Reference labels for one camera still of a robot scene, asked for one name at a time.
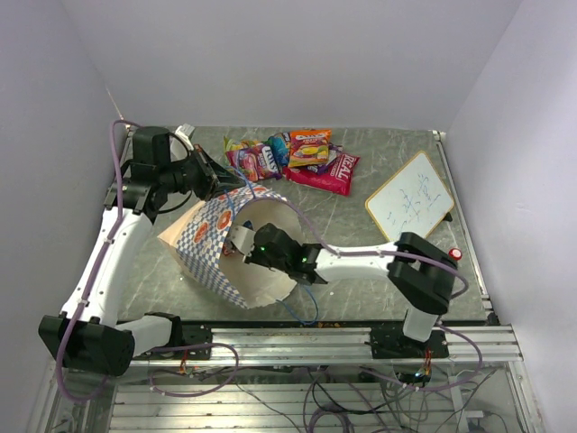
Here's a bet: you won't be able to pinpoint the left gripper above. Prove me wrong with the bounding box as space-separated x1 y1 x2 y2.
160 144 246 201

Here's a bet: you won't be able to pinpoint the purple chocolate pack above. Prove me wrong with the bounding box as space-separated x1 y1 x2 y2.
225 143 282 182

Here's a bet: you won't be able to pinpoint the checkered paper bag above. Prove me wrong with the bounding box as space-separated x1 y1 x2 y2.
158 180 319 325

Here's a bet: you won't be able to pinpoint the blue snack packet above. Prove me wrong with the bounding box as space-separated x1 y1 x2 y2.
266 132 291 168

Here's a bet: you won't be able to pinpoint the orange snack packet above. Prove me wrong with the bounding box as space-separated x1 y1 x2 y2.
288 129 332 168

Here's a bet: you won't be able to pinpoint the pink crisps bag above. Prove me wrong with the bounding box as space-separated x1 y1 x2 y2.
283 153 361 197

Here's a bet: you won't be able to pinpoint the purple snack pack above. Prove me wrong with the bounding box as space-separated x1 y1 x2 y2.
306 143 343 175

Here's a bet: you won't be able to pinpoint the green snack packet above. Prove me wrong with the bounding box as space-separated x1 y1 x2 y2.
224 136 260 156

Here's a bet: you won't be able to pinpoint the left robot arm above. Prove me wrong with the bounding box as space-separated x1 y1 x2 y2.
39 126 245 376

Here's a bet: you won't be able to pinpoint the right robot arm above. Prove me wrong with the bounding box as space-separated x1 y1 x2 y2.
231 224 458 357

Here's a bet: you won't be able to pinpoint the red emergency stop button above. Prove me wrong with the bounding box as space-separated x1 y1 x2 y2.
448 247 463 262

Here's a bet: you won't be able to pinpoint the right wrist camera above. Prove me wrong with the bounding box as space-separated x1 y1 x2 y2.
225 226 255 255

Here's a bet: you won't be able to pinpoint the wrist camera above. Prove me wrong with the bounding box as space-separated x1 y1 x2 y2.
169 124 195 161
225 226 255 255

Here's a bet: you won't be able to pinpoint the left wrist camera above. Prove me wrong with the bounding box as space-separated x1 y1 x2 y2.
169 124 195 161

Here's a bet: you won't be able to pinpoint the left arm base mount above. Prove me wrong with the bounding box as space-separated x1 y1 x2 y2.
134 321 213 360

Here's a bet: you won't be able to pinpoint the aluminium rail frame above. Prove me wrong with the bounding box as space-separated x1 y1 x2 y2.
55 126 544 432

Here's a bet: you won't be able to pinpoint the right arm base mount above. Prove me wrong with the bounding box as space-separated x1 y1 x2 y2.
365 322 449 360

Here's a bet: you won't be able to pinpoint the tangled floor cables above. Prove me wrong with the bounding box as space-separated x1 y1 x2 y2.
148 340 510 433

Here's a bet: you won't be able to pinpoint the small whiteboard yellow frame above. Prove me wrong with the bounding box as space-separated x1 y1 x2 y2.
365 152 454 242

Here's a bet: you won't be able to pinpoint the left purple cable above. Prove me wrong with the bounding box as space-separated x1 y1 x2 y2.
54 119 143 401

